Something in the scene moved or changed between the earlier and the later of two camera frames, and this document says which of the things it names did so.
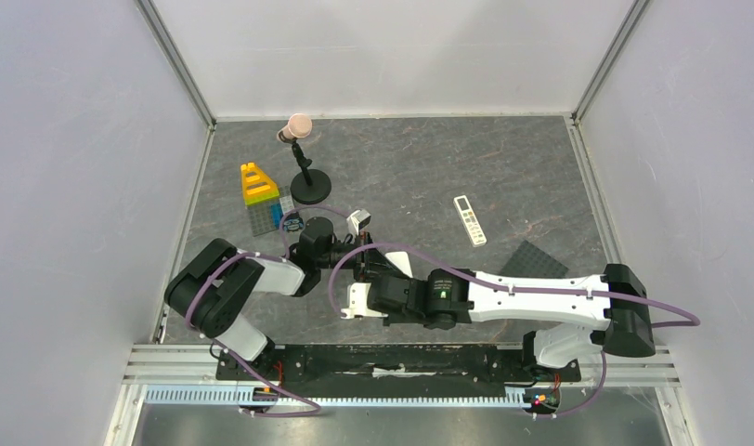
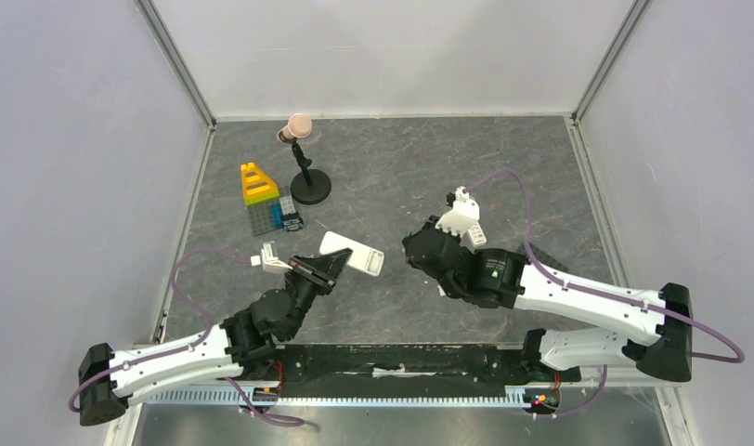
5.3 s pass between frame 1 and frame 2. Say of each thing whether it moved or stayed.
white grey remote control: moved
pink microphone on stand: stayed
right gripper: moved
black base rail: stayed
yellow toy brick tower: stayed
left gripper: moved
